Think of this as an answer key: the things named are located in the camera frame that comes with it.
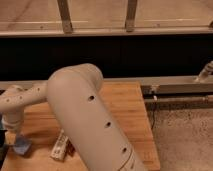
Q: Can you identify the black cable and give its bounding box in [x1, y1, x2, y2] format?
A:
[150, 95, 159, 131]

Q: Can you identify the right wooden post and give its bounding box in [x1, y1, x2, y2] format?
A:
[125, 0, 138, 32]

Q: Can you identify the red sauce bottle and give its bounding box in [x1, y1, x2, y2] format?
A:
[67, 142, 75, 157]

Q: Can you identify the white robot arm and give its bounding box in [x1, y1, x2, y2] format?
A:
[0, 63, 147, 171]

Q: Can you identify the white rectangular box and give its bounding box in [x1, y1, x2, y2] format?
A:
[50, 130, 69, 161]

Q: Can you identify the wooden post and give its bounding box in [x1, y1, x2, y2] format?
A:
[57, 0, 73, 34]
[125, 0, 138, 32]

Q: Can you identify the left wooden post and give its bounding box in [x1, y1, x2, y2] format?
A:
[57, 0, 73, 34]

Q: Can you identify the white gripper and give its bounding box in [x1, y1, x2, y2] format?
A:
[2, 112, 24, 135]

